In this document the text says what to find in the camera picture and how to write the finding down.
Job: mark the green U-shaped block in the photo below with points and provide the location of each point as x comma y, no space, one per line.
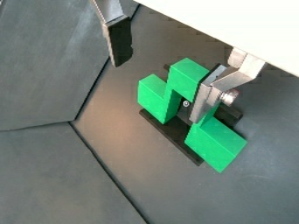
175,90

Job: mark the black channel fixture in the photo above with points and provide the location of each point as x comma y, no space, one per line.
175,131

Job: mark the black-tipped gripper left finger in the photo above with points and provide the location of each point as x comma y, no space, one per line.
117,30

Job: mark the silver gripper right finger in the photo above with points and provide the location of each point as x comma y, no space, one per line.
218,87

